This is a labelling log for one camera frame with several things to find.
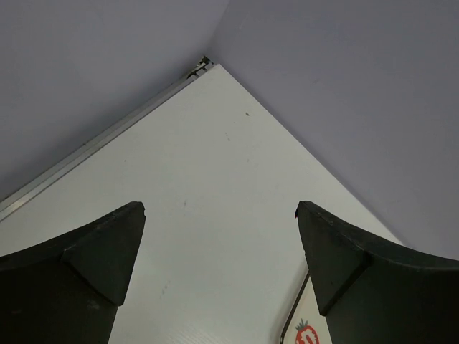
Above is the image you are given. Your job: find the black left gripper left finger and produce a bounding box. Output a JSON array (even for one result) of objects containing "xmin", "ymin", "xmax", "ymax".
[{"xmin": 1, "ymin": 201, "xmax": 146, "ymax": 343}]

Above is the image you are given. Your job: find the aluminium table edge rail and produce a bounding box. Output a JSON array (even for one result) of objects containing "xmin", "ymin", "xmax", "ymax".
[{"xmin": 1, "ymin": 56, "xmax": 214, "ymax": 220}]

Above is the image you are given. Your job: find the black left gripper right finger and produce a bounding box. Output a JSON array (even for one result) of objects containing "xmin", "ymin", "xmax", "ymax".
[{"xmin": 295, "ymin": 201, "xmax": 458, "ymax": 343}]

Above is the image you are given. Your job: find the strawberry print tray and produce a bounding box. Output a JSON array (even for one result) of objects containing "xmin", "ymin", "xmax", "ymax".
[{"xmin": 279, "ymin": 272, "xmax": 332, "ymax": 344}]

